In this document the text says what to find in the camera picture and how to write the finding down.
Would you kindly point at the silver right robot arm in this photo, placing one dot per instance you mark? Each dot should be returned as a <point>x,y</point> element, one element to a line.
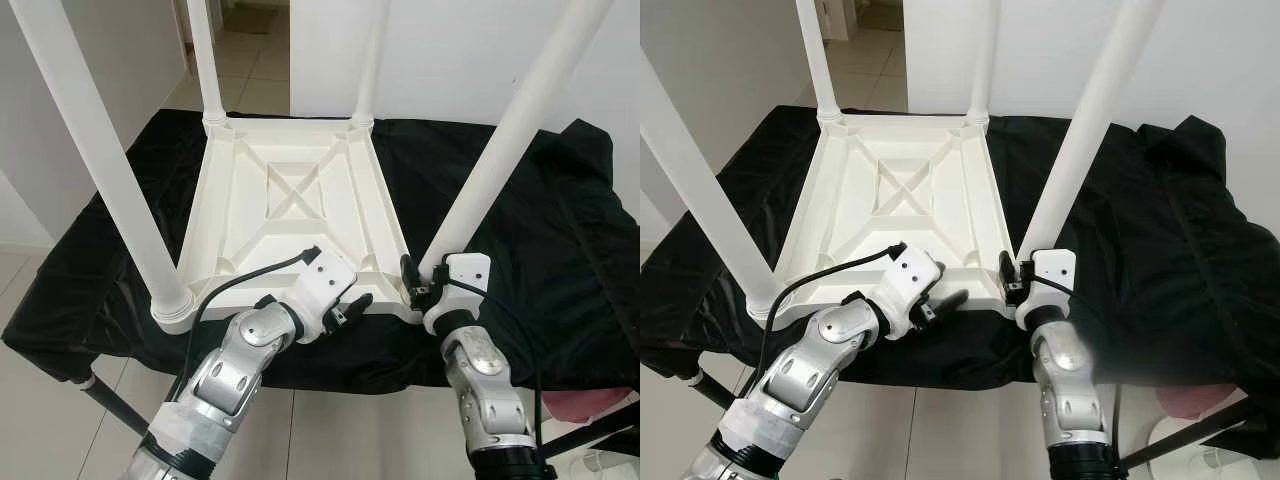
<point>1070,390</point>
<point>485,390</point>

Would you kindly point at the pink soft object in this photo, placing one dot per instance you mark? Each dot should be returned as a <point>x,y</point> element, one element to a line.
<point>590,403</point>

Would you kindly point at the white plastic table top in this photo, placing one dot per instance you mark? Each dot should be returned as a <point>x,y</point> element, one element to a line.
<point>850,200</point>
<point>230,200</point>

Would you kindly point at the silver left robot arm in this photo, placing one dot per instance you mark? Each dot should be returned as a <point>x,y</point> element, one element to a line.
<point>230,370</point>
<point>800,370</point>

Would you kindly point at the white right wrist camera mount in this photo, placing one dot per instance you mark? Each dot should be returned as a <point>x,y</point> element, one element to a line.
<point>465,275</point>
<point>1052,272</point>

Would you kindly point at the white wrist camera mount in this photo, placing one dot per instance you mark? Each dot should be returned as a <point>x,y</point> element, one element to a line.
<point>1052,272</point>
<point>325,280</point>
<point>910,278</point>
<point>465,275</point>

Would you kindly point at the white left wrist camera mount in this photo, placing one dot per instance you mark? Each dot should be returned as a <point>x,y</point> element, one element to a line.
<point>325,280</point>
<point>910,278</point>

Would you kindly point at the black cloth table cover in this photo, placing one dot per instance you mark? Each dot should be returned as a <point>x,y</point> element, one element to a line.
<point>570,250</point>
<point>1200,250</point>

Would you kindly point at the white plastic table leg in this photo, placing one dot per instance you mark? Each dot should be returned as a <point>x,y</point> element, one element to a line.
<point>100,150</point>
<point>370,60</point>
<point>983,60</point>
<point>700,190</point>
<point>510,130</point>
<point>205,60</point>
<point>1090,130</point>
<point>818,60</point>

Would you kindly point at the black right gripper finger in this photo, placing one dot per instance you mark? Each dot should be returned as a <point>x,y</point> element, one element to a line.
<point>1008,274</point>
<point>410,278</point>

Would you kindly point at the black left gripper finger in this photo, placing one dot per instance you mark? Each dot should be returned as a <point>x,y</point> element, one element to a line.
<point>949,303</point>
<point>355,307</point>

